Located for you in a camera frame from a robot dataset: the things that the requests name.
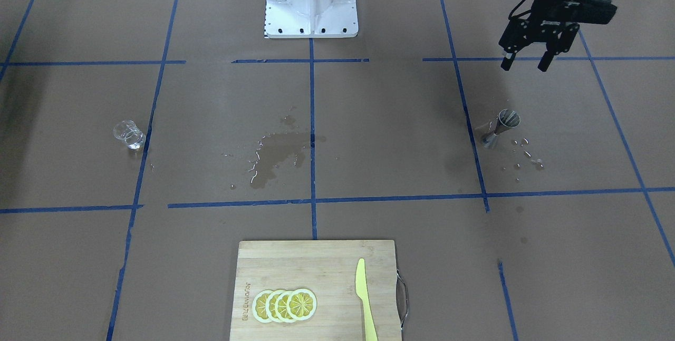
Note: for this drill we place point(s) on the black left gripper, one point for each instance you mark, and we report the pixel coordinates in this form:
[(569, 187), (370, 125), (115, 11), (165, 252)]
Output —
[(549, 6)]

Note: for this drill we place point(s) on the steel measuring jigger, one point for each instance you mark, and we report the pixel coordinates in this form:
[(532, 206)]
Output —
[(505, 120)]

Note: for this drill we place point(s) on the clear glass cup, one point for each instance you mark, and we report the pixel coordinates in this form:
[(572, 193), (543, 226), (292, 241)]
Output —
[(127, 132)]

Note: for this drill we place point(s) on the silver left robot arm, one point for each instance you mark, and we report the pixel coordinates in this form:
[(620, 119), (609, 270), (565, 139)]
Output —
[(554, 23)]

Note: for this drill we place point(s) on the yellow plastic knife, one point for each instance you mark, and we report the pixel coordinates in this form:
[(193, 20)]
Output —
[(362, 293)]

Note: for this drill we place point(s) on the bamboo cutting board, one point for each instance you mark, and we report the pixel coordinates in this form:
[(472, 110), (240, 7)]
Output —
[(268, 271)]

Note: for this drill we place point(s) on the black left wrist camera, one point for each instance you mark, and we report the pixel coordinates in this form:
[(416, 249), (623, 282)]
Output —
[(590, 11)]

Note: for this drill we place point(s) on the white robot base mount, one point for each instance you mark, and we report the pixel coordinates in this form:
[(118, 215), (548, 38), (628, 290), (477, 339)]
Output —
[(311, 19)]

